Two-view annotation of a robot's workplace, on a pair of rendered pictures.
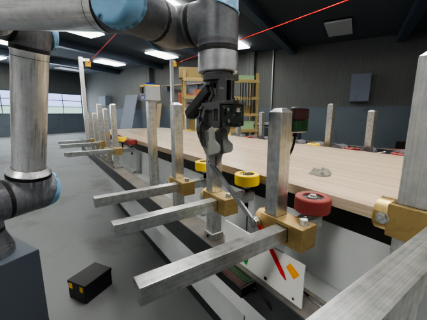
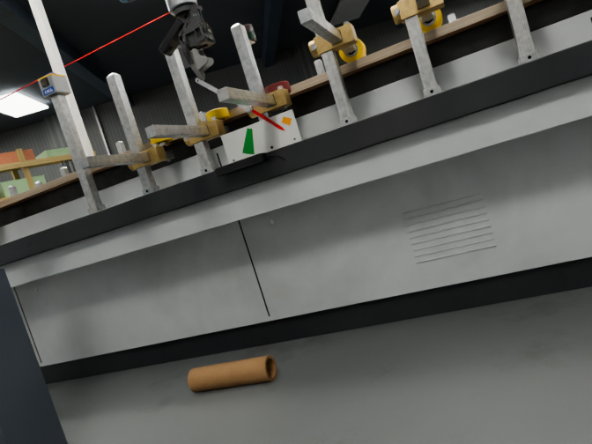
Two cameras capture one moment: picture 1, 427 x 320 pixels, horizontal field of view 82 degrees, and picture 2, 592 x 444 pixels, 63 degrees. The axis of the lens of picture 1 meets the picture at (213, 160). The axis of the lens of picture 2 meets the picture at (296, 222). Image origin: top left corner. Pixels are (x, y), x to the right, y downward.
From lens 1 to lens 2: 1.15 m
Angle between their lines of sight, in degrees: 34
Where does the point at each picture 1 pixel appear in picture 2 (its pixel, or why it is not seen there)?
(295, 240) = (280, 98)
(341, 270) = not seen: hidden behind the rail
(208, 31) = not seen: outside the picture
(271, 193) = (253, 82)
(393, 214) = (316, 42)
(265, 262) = (268, 134)
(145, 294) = (229, 92)
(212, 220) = (205, 151)
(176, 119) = (120, 89)
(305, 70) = not seen: hidden behind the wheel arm
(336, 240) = (302, 129)
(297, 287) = (293, 129)
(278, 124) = (240, 32)
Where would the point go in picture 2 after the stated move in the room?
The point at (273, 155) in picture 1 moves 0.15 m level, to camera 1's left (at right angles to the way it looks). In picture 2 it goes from (244, 55) to (201, 60)
